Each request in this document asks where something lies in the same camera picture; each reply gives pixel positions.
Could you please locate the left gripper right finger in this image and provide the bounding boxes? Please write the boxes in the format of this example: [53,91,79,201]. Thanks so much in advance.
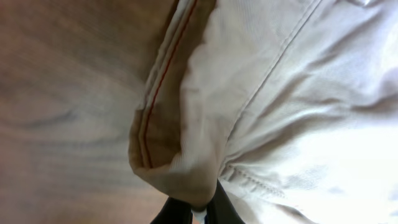
[205,180,244,224]

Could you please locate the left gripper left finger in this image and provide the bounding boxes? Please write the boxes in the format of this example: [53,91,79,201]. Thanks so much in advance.
[150,197,192,224]

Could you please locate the beige khaki shorts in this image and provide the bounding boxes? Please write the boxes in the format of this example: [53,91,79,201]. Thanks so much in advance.
[129,0,397,223]

